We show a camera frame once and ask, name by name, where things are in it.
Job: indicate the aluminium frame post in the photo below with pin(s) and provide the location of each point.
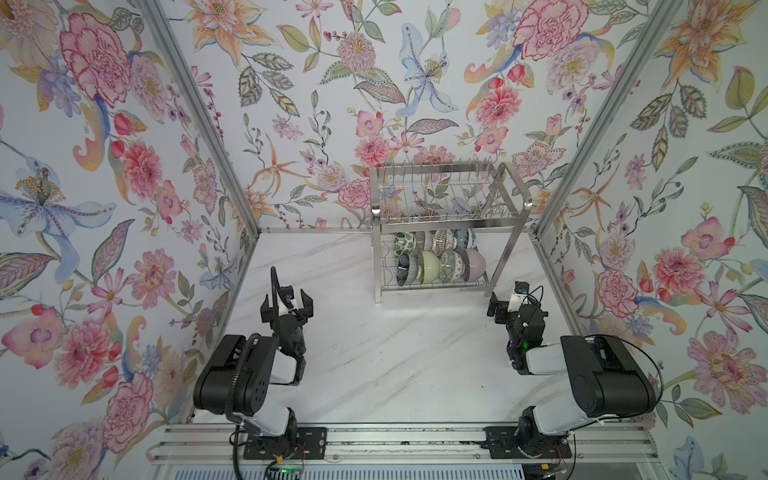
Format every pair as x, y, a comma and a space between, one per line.
163, 35
655, 27

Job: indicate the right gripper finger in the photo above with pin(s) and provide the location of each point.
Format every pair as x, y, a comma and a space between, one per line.
534, 301
498, 309

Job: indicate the blue floral ceramic bowl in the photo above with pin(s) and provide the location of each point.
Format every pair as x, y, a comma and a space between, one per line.
465, 239

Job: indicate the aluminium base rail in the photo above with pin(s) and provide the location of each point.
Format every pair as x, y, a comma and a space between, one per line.
431, 443

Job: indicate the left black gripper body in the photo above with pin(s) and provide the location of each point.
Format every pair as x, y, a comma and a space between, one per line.
296, 324

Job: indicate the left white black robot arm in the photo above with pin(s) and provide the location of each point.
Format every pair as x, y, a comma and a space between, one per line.
235, 381

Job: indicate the right aluminium frame post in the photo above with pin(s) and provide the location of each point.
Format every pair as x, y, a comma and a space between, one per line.
655, 27

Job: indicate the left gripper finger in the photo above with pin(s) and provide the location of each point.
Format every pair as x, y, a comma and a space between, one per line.
267, 311
307, 306

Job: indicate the blue-rimmed leaf bowl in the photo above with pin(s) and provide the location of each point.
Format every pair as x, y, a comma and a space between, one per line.
404, 243

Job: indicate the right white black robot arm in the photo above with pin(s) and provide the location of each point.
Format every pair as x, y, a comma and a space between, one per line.
603, 378

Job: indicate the plain light green bowl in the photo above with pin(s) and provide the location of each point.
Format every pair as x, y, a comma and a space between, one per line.
430, 267

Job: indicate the plain lilac ceramic bowl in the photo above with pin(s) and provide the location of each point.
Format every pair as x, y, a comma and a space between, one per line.
474, 265

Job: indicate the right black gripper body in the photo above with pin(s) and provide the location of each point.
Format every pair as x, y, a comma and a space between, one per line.
511, 326

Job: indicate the purple striped bowl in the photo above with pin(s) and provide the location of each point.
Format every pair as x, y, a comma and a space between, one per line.
424, 240

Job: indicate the green geometric patterned bowl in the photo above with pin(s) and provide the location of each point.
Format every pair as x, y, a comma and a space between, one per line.
452, 267

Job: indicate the steel two-tier dish rack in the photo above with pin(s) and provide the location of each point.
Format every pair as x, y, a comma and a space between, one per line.
491, 198

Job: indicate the dark blue patterned bowl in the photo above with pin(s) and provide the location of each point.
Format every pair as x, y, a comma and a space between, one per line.
407, 269

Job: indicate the left aluminium frame post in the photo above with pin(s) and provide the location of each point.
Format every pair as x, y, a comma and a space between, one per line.
163, 35

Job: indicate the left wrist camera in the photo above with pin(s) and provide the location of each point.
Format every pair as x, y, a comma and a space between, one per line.
286, 296

